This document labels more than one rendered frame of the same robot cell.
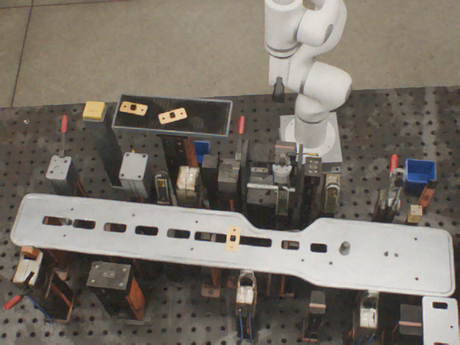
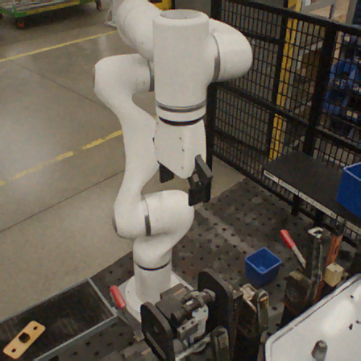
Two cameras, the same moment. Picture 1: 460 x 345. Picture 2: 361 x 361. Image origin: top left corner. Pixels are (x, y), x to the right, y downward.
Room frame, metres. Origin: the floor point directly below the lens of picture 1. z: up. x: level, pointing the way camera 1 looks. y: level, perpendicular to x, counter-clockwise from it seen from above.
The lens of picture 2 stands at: (0.58, 0.32, 1.91)
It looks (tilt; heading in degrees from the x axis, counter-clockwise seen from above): 36 degrees down; 312
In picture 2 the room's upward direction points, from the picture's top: straight up
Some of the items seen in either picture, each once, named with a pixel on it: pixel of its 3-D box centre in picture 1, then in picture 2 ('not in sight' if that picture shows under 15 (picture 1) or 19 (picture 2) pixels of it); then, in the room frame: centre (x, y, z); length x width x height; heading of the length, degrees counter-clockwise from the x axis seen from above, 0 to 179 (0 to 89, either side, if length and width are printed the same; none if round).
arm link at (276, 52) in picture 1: (282, 40); (180, 105); (1.02, -0.16, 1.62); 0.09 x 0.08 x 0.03; 168
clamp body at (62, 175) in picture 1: (72, 193); not in sight; (1.08, 0.54, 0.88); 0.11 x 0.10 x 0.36; 168
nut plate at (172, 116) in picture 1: (172, 115); (24, 338); (1.16, 0.15, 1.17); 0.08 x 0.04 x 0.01; 103
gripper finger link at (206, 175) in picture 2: (279, 81); (197, 165); (0.97, -0.15, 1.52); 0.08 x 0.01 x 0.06; 168
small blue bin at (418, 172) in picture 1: (418, 177); (262, 267); (1.10, -0.71, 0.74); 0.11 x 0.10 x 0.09; 78
